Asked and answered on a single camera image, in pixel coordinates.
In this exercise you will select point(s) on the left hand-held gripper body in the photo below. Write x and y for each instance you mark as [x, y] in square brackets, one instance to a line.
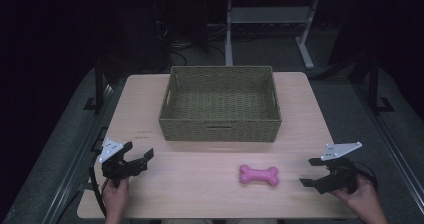
[115, 169]

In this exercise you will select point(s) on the pink bone-shaped dog toy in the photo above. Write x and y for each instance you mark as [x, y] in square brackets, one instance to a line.
[259, 175]

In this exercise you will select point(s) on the grey metal desk frame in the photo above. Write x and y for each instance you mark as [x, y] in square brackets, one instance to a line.
[266, 15]

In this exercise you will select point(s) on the person's right hand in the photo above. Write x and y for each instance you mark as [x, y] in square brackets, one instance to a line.
[358, 197]

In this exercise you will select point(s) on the green woven basket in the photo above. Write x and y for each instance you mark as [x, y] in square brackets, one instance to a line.
[220, 107]

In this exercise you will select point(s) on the aluminium frame rail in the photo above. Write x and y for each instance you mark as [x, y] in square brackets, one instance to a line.
[393, 144]
[83, 150]

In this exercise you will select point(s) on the black metal post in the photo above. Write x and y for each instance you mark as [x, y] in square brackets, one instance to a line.
[98, 87]
[374, 87]

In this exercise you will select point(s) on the person's left hand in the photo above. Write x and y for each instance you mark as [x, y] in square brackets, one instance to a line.
[115, 197]

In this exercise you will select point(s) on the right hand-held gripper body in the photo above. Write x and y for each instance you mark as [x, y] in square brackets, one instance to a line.
[340, 177]

